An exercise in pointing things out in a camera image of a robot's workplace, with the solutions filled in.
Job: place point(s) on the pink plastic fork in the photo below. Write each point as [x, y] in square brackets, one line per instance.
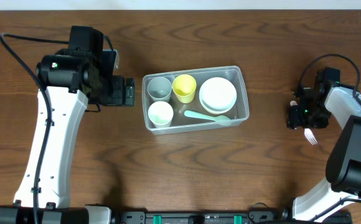
[307, 132]

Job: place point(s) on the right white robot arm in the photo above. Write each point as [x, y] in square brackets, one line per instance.
[342, 183]

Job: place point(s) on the clear plastic container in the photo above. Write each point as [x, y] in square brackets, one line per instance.
[180, 123]

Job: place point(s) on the yellow plastic cup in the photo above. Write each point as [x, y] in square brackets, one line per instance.
[184, 87]

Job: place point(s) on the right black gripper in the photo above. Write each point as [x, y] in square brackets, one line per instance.
[294, 118]

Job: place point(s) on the grey plastic cup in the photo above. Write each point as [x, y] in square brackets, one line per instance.
[160, 89]

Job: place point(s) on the pale green plastic spoon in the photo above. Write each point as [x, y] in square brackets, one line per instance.
[223, 120]

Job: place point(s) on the white bowl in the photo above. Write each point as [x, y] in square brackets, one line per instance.
[218, 93]

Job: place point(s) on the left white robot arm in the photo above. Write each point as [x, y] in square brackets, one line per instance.
[44, 193]

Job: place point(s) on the white plastic cup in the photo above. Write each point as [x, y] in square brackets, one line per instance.
[160, 113]

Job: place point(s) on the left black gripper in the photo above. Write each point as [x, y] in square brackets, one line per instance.
[123, 91]

